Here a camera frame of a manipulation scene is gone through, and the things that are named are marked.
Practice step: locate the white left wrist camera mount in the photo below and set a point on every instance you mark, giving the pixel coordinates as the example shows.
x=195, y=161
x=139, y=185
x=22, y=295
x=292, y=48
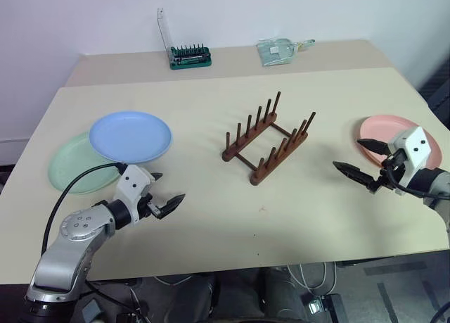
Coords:
x=131, y=185

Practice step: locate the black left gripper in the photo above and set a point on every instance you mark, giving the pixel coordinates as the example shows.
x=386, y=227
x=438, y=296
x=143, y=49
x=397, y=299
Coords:
x=147, y=205

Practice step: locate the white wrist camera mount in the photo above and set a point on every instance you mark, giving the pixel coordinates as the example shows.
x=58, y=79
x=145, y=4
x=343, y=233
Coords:
x=415, y=143
x=131, y=185

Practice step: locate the blue plastic plate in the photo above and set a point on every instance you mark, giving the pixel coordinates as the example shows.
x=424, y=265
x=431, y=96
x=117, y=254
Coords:
x=130, y=136

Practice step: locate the wooden dish rack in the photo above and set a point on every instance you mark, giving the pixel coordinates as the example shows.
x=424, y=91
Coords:
x=267, y=161

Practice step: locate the clear plastic dustpan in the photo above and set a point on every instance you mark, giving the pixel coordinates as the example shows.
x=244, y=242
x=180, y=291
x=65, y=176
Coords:
x=276, y=52

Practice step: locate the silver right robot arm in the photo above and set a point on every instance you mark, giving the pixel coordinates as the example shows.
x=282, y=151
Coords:
x=437, y=193

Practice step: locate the green plastic plate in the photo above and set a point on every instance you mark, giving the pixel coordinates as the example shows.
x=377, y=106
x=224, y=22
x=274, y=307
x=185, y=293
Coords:
x=75, y=168

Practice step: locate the black power strip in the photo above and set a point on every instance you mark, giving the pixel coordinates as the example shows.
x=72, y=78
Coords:
x=323, y=307

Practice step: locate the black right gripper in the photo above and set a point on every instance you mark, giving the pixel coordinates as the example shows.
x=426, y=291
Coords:
x=393, y=171

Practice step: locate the dark rounded shape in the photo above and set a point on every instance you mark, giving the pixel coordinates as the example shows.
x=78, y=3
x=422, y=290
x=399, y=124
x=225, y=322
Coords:
x=284, y=298
x=179, y=298

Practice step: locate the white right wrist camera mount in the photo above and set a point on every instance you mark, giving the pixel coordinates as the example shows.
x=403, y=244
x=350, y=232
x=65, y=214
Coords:
x=415, y=143

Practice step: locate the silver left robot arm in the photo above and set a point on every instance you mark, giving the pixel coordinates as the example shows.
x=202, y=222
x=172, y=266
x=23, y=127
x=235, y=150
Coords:
x=67, y=252

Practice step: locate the red plastic plate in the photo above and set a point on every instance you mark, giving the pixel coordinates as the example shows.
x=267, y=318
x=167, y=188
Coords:
x=381, y=129

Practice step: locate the green screwdriver bit set case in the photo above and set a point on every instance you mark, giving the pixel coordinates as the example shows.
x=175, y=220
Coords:
x=190, y=57

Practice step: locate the black woven object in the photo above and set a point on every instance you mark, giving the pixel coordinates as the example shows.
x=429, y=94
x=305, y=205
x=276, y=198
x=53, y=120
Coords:
x=437, y=87

